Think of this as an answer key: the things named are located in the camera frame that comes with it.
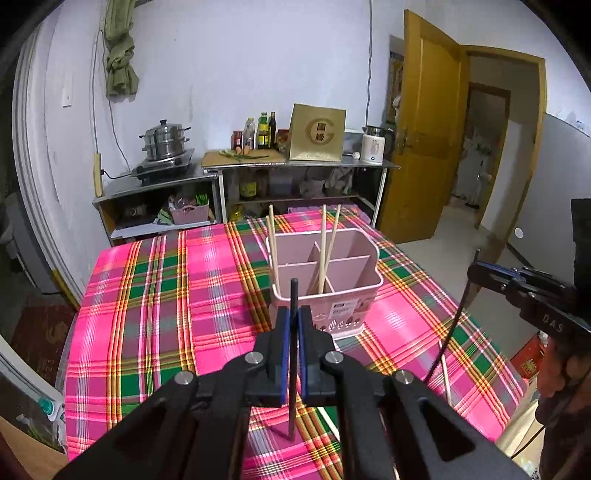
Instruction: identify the white panel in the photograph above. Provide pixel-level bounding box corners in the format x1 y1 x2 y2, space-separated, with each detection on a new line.
499 113 591 259

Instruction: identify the red patterned rug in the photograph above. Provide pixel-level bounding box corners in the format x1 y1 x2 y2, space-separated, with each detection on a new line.
9 305 77 384

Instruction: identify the black induction cooker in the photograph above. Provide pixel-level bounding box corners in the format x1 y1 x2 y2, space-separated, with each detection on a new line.
130 148 195 185

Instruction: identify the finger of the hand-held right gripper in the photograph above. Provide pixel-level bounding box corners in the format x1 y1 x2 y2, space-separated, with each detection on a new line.
475 261 570 291
466 270 548 303

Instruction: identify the small pink storage basket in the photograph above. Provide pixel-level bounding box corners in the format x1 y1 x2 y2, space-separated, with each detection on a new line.
171 200 211 225

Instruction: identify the white electric kettle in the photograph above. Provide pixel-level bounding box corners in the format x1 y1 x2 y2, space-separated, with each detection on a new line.
361 124 395 164

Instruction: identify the metal counter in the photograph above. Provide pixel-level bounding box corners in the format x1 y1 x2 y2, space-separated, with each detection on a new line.
92 168 220 245

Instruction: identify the steel shelf table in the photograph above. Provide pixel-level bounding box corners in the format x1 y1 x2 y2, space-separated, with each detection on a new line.
203 152 400 227

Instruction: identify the set of light wooden chopsticks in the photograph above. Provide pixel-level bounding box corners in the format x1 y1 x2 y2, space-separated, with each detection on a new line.
265 203 343 296

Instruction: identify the pink plaid tablecloth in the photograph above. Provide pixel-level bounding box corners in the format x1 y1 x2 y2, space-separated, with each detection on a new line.
65 205 527 480

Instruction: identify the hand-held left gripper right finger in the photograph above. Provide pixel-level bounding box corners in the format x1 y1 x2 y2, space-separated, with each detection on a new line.
298 305 532 480

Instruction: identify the black chopstick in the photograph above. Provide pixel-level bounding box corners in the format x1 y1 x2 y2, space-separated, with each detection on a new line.
287 277 299 441
425 249 481 384

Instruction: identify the green hanging cloth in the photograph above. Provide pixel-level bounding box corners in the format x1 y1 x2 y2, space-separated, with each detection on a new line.
102 0 140 97

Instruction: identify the red box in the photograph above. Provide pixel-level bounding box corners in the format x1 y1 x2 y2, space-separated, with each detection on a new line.
512 335 550 379

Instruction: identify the pale bamboo chopstick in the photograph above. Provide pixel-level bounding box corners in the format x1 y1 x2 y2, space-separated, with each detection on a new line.
441 355 454 408

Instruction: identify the person's right hand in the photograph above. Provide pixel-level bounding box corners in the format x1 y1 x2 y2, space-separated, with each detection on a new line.
536 339 591 446

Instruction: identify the yellow wooden door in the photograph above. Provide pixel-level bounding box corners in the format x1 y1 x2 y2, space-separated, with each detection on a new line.
376 9 469 243

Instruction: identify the yellow door frame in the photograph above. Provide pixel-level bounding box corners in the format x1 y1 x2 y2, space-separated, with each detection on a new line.
459 44 548 259

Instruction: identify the wooden cutting board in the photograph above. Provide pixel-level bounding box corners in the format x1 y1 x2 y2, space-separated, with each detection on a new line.
202 148 287 168

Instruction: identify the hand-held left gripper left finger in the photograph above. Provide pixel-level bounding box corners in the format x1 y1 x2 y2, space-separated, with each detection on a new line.
55 307 291 480

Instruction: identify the grey rag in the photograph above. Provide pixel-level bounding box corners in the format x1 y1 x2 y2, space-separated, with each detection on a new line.
300 168 352 195

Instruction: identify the steel steamer pot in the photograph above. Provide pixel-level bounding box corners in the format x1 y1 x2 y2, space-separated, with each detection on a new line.
140 119 191 161

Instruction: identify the pink plastic utensil basket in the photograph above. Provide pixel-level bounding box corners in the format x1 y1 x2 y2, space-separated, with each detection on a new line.
265 228 384 340

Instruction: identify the gold gift box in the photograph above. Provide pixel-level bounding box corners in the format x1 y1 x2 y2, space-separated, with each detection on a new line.
287 104 347 162

